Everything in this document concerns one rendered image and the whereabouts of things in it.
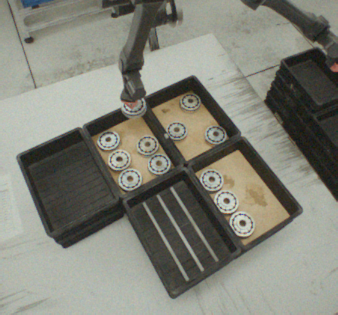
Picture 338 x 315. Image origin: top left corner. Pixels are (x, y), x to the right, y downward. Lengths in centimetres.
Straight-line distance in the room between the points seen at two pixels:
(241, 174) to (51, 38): 235
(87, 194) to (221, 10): 251
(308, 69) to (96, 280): 184
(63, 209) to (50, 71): 178
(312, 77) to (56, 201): 177
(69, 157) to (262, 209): 88
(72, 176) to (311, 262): 109
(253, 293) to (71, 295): 74
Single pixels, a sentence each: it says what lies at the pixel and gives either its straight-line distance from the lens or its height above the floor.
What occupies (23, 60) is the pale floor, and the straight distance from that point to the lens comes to 323.
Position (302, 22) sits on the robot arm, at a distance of 129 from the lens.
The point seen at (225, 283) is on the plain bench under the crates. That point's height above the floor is 70.
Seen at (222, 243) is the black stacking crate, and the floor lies 83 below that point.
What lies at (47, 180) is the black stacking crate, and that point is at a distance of 156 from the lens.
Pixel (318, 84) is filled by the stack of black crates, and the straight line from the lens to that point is 242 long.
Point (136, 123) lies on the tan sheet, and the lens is 161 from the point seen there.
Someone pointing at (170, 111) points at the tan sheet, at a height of 83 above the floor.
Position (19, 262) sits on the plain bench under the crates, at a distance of 163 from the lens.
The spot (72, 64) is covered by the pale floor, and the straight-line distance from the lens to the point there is 307.
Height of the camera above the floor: 219
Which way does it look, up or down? 60 degrees down
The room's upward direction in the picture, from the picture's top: 1 degrees clockwise
